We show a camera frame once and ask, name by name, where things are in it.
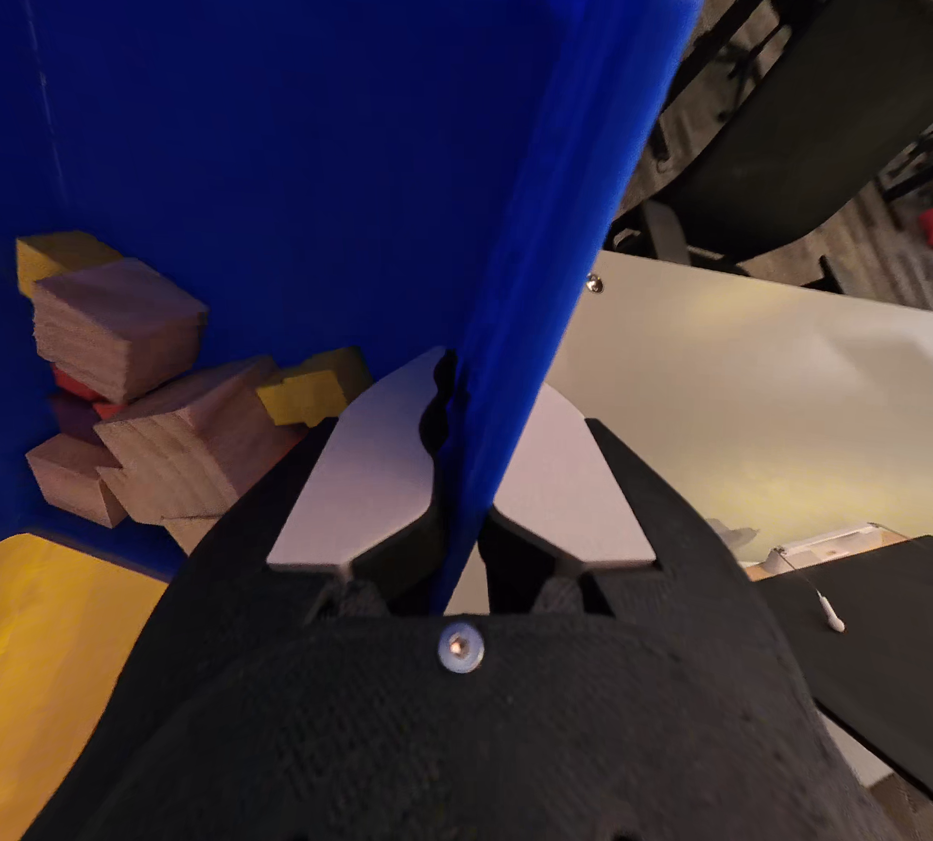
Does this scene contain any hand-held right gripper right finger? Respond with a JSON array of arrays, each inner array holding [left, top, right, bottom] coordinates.
[[477, 383, 655, 612]]

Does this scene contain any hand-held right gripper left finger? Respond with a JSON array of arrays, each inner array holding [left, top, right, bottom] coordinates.
[[268, 347, 457, 612]]

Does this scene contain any pile of wooden cubes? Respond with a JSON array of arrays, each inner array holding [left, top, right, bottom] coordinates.
[[15, 230, 374, 556]]

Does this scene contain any yellow plastic box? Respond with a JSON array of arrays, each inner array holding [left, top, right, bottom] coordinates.
[[0, 531, 170, 841]]

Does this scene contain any blue plastic box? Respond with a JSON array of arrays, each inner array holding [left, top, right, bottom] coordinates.
[[0, 0, 717, 616]]

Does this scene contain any small clear plastic case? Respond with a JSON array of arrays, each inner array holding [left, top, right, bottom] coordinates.
[[743, 522, 912, 583]]

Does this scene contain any black flat board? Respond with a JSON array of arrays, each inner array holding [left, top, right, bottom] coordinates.
[[758, 535, 933, 792]]

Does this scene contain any black chair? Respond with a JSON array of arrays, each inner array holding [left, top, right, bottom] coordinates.
[[611, 0, 933, 292]]

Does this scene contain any white cable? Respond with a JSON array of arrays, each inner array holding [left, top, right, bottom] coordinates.
[[771, 548, 847, 633]]

